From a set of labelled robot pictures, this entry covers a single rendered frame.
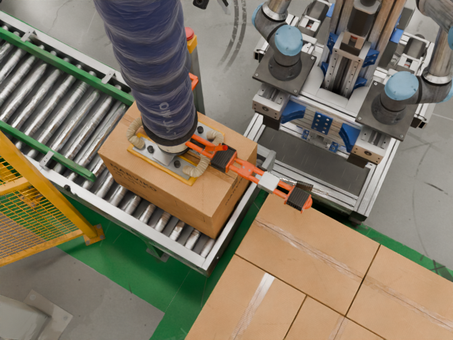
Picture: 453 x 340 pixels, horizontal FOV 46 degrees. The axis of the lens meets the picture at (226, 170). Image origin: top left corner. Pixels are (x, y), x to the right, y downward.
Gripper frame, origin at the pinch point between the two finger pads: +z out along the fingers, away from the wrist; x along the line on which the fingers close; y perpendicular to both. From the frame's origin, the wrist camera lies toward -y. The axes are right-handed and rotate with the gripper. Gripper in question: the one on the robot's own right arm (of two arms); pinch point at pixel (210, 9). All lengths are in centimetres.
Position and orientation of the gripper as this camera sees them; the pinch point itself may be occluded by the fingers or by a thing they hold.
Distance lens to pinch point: 203.9
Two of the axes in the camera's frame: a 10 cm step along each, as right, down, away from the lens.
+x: -8.9, -4.1, 1.8
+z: 0.2, 3.6, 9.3
